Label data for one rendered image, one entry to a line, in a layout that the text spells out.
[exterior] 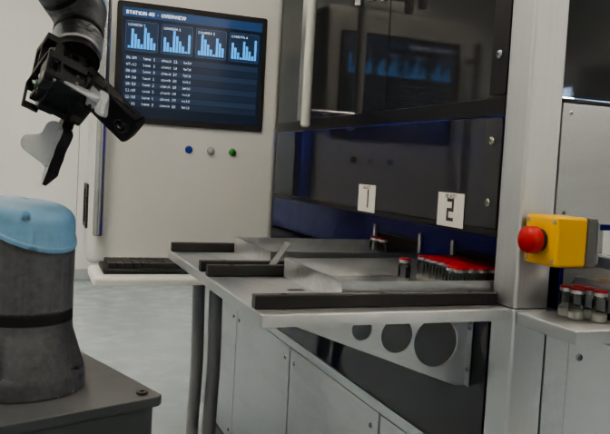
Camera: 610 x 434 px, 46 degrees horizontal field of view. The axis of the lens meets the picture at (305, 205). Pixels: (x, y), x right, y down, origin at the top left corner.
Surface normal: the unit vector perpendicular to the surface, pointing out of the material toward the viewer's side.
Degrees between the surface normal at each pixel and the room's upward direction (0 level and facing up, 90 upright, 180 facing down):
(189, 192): 90
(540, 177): 90
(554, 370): 90
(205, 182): 90
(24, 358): 73
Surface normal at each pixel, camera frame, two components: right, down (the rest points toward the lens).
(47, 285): 0.72, 0.07
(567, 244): 0.36, 0.07
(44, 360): 0.67, -0.23
